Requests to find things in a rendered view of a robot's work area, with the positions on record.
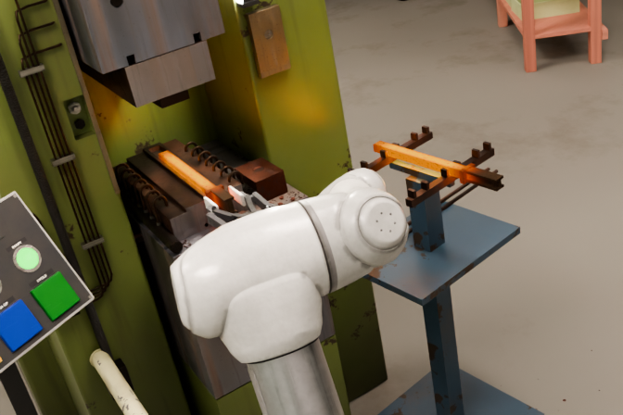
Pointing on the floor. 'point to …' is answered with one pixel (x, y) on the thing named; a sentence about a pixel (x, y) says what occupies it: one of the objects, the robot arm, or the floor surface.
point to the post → (17, 391)
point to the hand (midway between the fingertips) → (223, 200)
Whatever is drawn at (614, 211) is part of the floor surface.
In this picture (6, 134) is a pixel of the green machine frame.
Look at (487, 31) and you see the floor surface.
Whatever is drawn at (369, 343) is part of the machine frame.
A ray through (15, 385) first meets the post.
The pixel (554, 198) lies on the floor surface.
